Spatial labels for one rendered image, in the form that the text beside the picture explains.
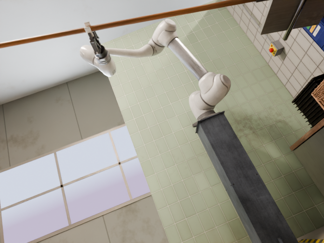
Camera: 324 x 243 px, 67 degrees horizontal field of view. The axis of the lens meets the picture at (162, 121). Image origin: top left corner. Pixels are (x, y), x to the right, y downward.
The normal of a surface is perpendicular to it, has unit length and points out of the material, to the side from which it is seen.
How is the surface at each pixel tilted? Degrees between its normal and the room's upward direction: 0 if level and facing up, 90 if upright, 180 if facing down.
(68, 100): 90
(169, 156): 90
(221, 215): 90
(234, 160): 90
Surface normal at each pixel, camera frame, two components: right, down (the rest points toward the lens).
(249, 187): -0.05, -0.43
